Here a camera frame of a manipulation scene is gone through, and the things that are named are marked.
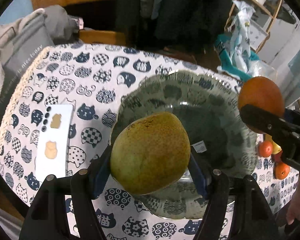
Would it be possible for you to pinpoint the small tangerine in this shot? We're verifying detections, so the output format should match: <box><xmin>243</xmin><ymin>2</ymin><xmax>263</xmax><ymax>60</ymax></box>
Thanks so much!
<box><xmin>258</xmin><ymin>140</ymin><xmax>273</xmax><ymax>158</ymax></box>

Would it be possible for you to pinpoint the large orange front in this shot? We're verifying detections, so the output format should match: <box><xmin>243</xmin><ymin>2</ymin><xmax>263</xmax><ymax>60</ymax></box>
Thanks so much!
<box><xmin>274</xmin><ymin>162</ymin><xmax>290</xmax><ymax>180</ymax></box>

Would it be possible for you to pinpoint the large orange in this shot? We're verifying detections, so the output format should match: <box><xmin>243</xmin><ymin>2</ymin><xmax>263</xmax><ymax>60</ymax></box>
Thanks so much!
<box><xmin>237</xmin><ymin>76</ymin><xmax>286</xmax><ymax>134</ymax></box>
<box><xmin>274</xmin><ymin>162</ymin><xmax>290</xmax><ymax>180</ymax></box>

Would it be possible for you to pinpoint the green-brown mango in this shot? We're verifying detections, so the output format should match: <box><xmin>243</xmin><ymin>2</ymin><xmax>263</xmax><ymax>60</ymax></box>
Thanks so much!
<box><xmin>110</xmin><ymin>112</ymin><xmax>191</xmax><ymax>195</ymax></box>

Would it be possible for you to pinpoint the red apple front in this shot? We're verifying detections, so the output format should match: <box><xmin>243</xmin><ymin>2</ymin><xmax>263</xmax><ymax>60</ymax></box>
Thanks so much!
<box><xmin>272</xmin><ymin>151</ymin><xmax>283</xmax><ymax>163</ymax></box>

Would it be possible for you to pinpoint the person's hand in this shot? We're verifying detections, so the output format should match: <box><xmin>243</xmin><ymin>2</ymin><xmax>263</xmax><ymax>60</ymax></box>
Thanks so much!
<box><xmin>286</xmin><ymin>178</ymin><xmax>300</xmax><ymax>225</ymax></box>

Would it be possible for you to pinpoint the cat pattern tablecloth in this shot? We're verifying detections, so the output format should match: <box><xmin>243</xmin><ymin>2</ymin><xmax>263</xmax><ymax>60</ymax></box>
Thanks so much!
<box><xmin>0</xmin><ymin>43</ymin><xmax>299</xmax><ymax>239</ymax></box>

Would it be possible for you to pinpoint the clear plastic bag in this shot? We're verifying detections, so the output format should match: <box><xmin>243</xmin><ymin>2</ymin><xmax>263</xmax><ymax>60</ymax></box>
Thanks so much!
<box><xmin>247</xmin><ymin>60</ymin><xmax>278</xmax><ymax>81</ymax></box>

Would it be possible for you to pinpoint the green glass plate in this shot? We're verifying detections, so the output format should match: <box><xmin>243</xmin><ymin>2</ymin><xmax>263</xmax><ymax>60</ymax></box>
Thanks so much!
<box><xmin>110</xmin><ymin>70</ymin><xmax>259</xmax><ymax>220</ymax></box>

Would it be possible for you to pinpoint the teal cardboard box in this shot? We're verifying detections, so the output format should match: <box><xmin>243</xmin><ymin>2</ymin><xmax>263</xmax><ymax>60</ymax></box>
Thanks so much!
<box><xmin>214</xmin><ymin>34</ymin><xmax>252</xmax><ymax>82</ymax></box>

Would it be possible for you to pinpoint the wooden drawer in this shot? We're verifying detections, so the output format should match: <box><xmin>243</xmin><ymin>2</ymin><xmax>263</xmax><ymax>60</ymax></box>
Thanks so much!
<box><xmin>79</xmin><ymin>30</ymin><xmax>126</xmax><ymax>46</ymax></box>

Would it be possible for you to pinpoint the wooden shelf rack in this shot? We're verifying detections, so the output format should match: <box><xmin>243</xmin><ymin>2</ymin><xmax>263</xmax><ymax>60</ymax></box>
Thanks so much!
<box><xmin>238</xmin><ymin>0</ymin><xmax>283</xmax><ymax>53</ymax></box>

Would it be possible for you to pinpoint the black hanging coat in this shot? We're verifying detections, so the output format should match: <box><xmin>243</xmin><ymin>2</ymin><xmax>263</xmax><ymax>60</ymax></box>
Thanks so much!
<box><xmin>116</xmin><ymin>0</ymin><xmax>232</xmax><ymax>53</ymax></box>

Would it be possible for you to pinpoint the grey clothes pile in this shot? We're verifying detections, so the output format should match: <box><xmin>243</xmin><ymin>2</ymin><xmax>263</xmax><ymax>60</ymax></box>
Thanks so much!
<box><xmin>0</xmin><ymin>5</ymin><xmax>83</xmax><ymax>122</ymax></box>

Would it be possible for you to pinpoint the grey tote bag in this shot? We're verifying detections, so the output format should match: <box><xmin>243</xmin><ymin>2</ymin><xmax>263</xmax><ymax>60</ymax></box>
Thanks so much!
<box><xmin>0</xmin><ymin>15</ymin><xmax>53</xmax><ymax>119</ymax></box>

